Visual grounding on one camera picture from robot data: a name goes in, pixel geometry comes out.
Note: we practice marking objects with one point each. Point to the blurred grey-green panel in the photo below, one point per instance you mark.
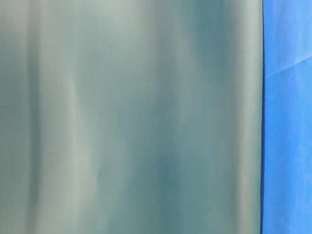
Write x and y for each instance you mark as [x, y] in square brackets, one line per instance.
[130, 116]

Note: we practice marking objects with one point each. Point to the blue table cloth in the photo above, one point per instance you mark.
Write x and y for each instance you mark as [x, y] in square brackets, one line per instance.
[287, 173]

